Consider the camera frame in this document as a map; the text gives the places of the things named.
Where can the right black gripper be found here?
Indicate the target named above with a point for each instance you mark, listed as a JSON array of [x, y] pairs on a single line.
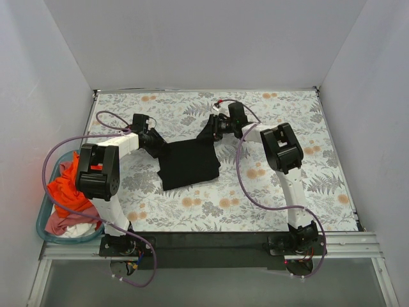
[[213, 128]]

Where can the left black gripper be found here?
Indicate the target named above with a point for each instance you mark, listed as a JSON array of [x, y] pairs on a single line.
[[156, 144]]

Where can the black t shirt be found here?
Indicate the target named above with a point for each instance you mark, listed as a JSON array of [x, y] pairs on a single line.
[[189, 162]]

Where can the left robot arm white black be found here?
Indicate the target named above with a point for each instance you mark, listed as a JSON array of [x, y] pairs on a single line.
[[98, 170]]

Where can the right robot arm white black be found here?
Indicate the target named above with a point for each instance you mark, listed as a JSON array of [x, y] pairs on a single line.
[[284, 156]]

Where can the floral patterned table mat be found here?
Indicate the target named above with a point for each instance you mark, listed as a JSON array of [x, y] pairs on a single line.
[[221, 205]]

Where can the orange t shirt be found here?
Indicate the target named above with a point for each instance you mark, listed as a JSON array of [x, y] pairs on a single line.
[[63, 189]]

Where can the teal plastic laundry basket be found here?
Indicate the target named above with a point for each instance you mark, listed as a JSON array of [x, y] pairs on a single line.
[[47, 208]]

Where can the white t shirt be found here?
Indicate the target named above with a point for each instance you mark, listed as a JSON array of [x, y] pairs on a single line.
[[79, 230]]

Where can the pink t shirt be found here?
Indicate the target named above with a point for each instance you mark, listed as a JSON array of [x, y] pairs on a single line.
[[60, 219]]

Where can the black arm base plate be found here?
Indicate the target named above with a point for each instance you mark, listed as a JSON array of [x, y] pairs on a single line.
[[202, 250]]

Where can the aluminium frame rail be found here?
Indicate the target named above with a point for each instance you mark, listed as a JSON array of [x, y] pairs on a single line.
[[338, 245]]

